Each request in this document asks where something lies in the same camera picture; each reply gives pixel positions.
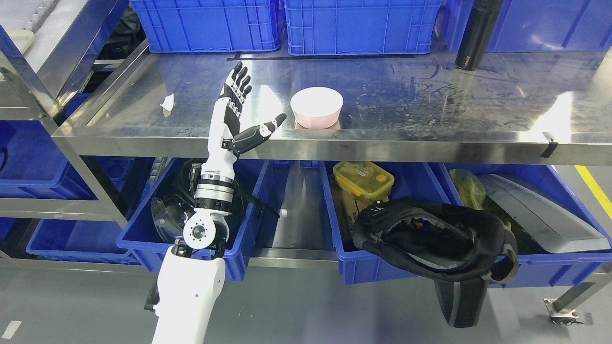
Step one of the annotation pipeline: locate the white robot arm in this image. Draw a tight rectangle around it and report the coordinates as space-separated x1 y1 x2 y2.
152 159 234 344

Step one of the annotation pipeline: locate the black fabric bag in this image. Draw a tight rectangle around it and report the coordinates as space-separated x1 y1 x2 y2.
352 198 520 328

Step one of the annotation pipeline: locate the yellow lunch box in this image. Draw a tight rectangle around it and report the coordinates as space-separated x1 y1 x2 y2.
333 161 395 201

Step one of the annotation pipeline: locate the blue crate top middle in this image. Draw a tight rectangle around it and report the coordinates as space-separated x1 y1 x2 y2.
284 0 442 56

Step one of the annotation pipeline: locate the blue bin under table right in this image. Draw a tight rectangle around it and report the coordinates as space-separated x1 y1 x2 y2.
444 163 611 287

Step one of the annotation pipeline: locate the yellow green plastic bag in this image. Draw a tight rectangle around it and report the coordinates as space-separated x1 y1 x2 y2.
449 169 487 210

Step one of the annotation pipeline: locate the blue bin under table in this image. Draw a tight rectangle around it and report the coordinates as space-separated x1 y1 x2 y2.
319 161 459 285
444 163 611 287
116 158 273 281

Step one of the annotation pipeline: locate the black tape strip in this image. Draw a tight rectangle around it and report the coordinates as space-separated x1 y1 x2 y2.
540 135 559 159

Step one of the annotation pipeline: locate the blue crate top left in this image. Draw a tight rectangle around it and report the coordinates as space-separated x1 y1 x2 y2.
130 0 284 53

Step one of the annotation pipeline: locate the blue crate top right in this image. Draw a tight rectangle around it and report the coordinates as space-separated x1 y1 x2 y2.
441 0 612 53

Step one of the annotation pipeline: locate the steel shelf rack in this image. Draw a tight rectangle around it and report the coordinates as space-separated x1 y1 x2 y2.
0 0 158 273

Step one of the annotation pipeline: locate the stainless steel table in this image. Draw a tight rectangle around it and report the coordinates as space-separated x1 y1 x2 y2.
52 40 612 325

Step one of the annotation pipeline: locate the black cylindrical bottle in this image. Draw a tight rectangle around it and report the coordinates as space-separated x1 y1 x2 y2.
455 0 503 71

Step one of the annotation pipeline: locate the blue bin under table left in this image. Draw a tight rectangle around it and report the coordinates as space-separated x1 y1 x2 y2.
116 158 273 281

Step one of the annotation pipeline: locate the pink plastic bowl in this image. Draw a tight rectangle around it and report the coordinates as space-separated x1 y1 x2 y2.
289 86 344 130

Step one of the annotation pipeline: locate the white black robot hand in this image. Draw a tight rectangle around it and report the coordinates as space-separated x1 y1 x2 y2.
206 62 287 171

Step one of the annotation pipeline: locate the grey plastic panel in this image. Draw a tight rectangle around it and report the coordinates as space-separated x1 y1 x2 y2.
477 174 611 253

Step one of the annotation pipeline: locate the blue bin under table middle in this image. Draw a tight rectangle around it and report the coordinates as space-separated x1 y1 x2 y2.
319 161 459 285

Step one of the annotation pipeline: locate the white paper scrap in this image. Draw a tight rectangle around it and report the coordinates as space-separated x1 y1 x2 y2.
159 93 175 118

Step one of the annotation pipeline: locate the blue crate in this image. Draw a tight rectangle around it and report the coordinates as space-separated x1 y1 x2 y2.
284 0 442 56
130 0 284 53
441 0 612 53

